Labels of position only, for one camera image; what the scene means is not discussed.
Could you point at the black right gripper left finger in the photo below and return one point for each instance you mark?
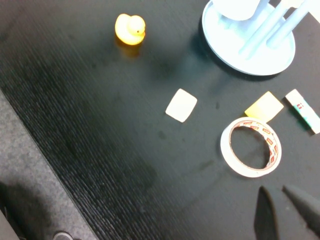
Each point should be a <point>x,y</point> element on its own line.
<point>265,217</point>

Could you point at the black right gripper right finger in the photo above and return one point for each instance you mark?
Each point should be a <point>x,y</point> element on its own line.
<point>306,205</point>

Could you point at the blue cup stand with pegs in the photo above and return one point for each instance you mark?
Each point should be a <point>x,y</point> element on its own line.
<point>250,57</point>

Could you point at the light blue speckled cup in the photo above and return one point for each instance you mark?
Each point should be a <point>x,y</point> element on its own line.
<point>237,10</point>

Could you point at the white tape roll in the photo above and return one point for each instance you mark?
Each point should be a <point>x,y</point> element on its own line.
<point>226,152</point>

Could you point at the white green glue stick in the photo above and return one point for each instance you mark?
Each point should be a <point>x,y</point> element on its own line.
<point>303,112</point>

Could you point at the yellow cube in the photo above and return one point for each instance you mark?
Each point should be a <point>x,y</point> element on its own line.
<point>265,107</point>

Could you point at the white cube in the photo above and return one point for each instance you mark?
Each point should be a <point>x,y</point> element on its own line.
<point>181,105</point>

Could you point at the yellow rubber duck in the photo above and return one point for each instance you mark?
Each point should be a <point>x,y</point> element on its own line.
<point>128,30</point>

